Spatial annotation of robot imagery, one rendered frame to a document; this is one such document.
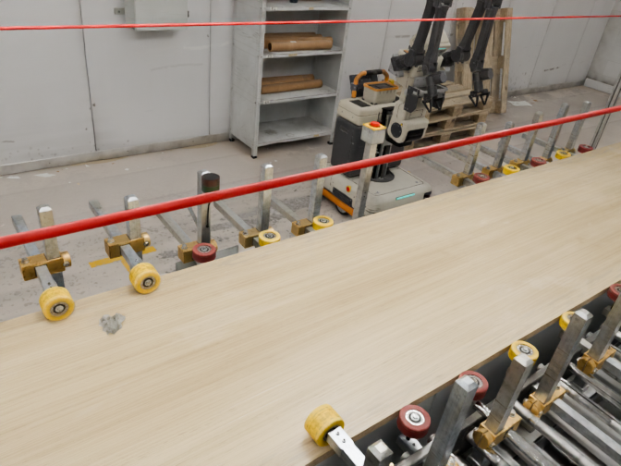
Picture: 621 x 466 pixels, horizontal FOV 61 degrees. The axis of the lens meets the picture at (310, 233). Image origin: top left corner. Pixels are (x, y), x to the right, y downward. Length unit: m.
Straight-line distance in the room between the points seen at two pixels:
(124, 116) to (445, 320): 3.44
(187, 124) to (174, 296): 3.28
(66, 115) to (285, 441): 3.55
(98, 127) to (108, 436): 3.47
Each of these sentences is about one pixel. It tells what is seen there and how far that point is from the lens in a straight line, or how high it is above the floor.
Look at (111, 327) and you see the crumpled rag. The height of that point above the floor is 0.91.
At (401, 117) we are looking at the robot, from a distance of 3.64.
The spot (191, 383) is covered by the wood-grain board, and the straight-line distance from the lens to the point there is 1.41.
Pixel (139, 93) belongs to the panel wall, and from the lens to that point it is 4.58.
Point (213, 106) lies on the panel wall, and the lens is 4.89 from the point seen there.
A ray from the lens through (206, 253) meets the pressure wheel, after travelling 1.83.
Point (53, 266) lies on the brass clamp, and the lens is 1.76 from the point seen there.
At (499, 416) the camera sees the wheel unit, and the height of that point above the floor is 0.93.
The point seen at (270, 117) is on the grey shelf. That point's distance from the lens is 5.22.
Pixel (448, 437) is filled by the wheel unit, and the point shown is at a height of 1.01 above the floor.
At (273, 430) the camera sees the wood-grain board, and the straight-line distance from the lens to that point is 1.32.
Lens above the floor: 1.95
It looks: 32 degrees down
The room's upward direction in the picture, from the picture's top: 8 degrees clockwise
